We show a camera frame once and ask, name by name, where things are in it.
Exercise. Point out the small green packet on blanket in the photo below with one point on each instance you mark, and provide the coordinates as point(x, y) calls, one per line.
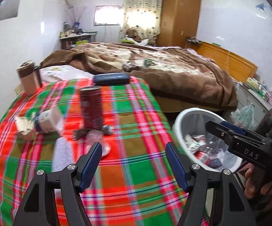
point(147, 63)

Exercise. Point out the dried branches in vase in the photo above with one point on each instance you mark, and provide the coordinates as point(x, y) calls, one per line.
point(75, 15)

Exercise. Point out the brown teddy bear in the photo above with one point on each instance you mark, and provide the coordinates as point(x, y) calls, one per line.
point(132, 33)

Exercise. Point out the tall red drink can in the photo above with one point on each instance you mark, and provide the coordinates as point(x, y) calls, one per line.
point(91, 107)

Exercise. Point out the white floral bed sheet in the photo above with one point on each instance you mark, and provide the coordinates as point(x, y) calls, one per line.
point(63, 72)

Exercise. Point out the clear plastic bottle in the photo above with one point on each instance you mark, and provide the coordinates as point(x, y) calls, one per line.
point(92, 138)

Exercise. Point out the wall power socket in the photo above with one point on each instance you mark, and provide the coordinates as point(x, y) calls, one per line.
point(19, 89)

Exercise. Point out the purple small drink carton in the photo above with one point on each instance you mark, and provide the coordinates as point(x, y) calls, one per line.
point(215, 163)

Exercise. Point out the wall calendar poster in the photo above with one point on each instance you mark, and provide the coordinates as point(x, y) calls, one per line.
point(9, 9)

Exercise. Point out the person's right hand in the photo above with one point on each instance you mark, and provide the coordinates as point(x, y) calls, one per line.
point(250, 189)

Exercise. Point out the red white milk carton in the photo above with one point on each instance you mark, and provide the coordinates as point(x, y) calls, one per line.
point(195, 143)

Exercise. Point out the white paper tissue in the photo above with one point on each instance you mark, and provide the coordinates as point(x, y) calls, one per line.
point(26, 127)

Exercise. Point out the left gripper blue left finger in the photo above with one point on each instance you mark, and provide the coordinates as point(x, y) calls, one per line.
point(88, 164)

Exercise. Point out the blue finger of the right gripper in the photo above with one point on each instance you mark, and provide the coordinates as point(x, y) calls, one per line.
point(226, 127)
point(214, 129)

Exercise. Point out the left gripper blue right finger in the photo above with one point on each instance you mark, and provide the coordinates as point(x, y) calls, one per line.
point(180, 166)

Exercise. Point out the wooden wardrobe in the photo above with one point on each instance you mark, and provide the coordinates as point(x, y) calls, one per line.
point(178, 22)

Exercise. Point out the beige brown travel mug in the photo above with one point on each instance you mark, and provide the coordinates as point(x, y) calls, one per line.
point(29, 76)

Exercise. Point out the plaid red green tablecloth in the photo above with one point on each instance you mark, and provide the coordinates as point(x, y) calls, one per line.
point(133, 184)

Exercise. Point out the small dark item on blanket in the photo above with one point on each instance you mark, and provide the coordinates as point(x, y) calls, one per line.
point(129, 67)

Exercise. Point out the wooden bed headboard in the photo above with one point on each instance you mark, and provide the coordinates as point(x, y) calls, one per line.
point(236, 66)

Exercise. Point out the white trash bin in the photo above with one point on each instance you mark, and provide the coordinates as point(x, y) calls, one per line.
point(192, 121)

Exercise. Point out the brown fleece blanket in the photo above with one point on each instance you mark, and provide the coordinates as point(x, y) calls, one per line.
point(174, 73)

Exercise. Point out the red soda can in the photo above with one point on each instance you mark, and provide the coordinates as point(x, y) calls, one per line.
point(202, 157)

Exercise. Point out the heart patterned curtain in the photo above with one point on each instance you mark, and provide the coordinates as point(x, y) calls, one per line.
point(144, 16)

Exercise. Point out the dark blue glasses case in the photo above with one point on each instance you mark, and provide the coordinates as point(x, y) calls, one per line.
point(111, 79)

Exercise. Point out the cluttered desk shelf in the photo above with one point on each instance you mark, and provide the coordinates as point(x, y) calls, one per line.
point(75, 35)

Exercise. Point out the brown coffee sachet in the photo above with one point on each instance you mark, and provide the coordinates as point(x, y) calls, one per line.
point(80, 133)

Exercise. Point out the blue white milk carton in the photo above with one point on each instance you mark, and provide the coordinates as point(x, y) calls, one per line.
point(49, 121)

